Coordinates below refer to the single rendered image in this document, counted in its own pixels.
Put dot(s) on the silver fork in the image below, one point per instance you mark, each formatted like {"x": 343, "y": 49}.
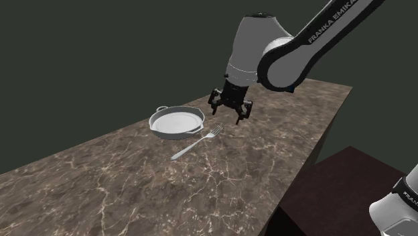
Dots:
{"x": 196, "y": 143}

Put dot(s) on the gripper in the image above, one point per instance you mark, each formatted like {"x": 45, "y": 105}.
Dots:
{"x": 233, "y": 94}

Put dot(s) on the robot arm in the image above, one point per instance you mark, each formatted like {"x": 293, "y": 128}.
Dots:
{"x": 248, "y": 49}

